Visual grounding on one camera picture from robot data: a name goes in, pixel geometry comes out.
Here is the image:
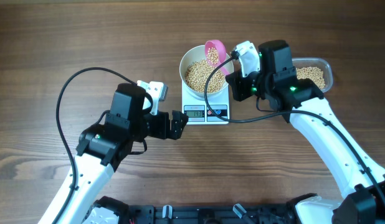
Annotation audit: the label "pink plastic scoop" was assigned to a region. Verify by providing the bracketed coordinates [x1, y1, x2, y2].
[204, 40, 227, 68]

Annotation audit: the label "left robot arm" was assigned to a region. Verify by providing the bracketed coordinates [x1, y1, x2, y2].
[40, 83, 188, 223]

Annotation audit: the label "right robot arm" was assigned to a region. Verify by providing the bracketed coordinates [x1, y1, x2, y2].
[226, 40, 385, 223]

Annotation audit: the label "white digital kitchen scale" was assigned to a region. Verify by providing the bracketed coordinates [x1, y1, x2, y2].
[182, 84, 230, 125]

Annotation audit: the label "soybeans in pink scoop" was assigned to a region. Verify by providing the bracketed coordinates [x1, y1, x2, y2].
[207, 47, 219, 66]

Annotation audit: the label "soybeans in white bowl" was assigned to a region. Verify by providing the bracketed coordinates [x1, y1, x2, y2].
[184, 60, 226, 93]

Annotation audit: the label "white round bowl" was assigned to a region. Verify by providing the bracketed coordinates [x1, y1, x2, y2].
[179, 45, 234, 99]

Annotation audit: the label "pile of yellow soybeans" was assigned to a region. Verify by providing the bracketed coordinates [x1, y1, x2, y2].
[297, 67, 325, 89]

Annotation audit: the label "clear plastic container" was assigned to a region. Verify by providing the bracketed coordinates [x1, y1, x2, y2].
[292, 57, 333, 93]

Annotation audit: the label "black right camera cable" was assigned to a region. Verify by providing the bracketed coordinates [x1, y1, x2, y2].
[203, 51, 385, 222]

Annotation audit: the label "black camera cable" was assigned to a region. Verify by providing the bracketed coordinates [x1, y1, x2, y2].
[203, 51, 385, 222]
[50, 66, 139, 224]

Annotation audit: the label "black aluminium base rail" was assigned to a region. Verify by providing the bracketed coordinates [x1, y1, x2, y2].
[92, 195, 346, 224]

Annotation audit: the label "black left camera cable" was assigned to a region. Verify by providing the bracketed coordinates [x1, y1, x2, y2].
[50, 66, 139, 224]

